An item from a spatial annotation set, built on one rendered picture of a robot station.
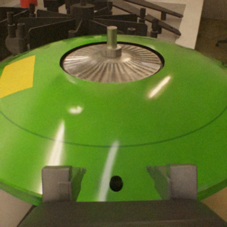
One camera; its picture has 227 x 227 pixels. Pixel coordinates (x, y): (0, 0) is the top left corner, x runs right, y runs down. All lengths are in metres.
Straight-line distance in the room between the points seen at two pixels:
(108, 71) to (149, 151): 0.10
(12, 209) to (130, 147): 0.22
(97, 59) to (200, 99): 0.11
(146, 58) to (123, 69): 0.04
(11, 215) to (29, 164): 0.18
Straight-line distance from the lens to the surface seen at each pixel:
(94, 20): 0.69
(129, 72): 0.27
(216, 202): 0.80
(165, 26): 0.93
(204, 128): 0.23
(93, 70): 0.27
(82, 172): 0.16
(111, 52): 0.28
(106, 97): 0.23
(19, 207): 0.39
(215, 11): 4.99
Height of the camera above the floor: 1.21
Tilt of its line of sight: 34 degrees down
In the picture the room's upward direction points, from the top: straight up
